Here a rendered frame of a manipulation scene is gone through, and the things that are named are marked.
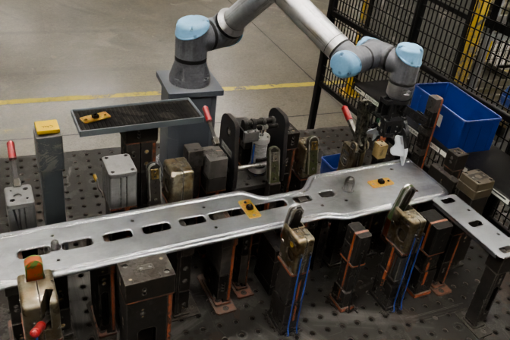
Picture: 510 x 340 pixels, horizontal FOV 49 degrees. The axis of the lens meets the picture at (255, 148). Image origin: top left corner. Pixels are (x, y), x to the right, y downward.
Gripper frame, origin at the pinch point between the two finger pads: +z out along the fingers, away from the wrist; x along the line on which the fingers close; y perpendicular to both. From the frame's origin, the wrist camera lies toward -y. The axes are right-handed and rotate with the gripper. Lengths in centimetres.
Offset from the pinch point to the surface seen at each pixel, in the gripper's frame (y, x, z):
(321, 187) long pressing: 20.6, -3.1, 11.0
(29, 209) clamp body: 104, -12, 7
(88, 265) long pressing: 93, 9, 11
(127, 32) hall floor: -23, -416, 112
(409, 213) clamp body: 6.6, 20.9, 6.5
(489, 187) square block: -28.8, 16.9, 7.2
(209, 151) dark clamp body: 51, -21, 3
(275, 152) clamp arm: 32.8, -12.8, 2.0
